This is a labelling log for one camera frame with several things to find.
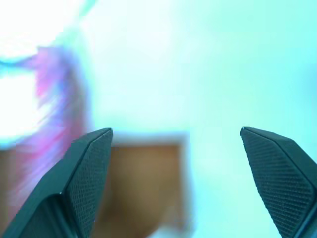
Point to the pink and white book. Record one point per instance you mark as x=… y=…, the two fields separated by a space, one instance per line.
x=42 y=99

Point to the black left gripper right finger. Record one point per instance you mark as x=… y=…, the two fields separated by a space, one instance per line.
x=280 y=173

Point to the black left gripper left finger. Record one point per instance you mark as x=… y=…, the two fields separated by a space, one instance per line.
x=74 y=178

